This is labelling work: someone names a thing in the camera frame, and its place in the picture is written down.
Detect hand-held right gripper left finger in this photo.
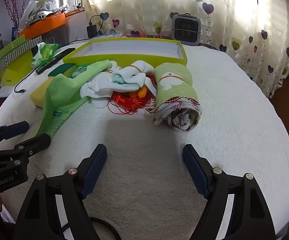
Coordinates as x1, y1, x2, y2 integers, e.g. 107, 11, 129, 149
13, 144, 108, 240

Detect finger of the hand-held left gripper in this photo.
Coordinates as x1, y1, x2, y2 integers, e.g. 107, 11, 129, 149
0, 133, 51, 168
0, 121, 30, 152

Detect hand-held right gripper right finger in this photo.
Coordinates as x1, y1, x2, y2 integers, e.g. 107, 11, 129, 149
183, 144, 276, 240

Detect yellow sponge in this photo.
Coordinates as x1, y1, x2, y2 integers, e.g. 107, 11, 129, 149
30, 76, 56, 108

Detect red string tassel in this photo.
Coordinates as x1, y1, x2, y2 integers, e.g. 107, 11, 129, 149
108, 79, 158, 115

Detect green towel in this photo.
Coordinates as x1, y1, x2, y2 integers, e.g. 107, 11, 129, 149
152, 62, 202, 132

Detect green printed packet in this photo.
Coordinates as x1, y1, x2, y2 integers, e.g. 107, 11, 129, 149
69, 64, 88, 79

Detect orange tassel beads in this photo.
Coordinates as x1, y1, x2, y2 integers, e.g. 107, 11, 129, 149
129, 87, 148, 98

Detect white and teal sock bundle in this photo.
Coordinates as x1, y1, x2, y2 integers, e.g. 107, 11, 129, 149
113, 72, 146, 92

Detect lime green box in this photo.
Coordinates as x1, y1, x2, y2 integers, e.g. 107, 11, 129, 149
63, 39, 188, 67

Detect lime chevron box lid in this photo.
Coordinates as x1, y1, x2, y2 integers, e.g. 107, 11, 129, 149
0, 35, 43, 87

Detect black smartphone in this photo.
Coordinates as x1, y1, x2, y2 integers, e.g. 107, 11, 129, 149
35, 47, 76, 75

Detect green wet wipes packet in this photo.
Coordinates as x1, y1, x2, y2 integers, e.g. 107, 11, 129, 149
31, 42, 60, 68

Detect dark glass tank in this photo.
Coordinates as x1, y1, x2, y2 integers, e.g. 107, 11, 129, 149
41, 25, 71, 48

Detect orange storage bin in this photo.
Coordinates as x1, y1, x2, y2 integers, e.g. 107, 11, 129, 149
18, 12, 66, 40

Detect pile of white wrapped clutter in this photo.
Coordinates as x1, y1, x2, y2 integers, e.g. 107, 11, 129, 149
18, 0, 68, 28

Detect black power adapter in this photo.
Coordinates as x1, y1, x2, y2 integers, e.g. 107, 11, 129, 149
87, 24, 99, 40

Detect pink blossom branches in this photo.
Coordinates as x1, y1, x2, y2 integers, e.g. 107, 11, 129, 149
2, 0, 21, 28

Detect grey space heater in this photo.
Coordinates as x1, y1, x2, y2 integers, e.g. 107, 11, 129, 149
172, 14, 203, 47

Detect colourful plaid cloth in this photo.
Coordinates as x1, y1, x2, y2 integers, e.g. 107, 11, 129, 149
123, 31, 221, 53

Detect heart print curtain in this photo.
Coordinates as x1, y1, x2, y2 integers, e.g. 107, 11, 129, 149
81, 0, 289, 98

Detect black charging cable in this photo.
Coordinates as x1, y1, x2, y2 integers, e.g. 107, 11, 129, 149
14, 65, 38, 93

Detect black adapter cable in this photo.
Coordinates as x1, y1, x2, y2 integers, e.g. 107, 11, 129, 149
89, 14, 108, 36

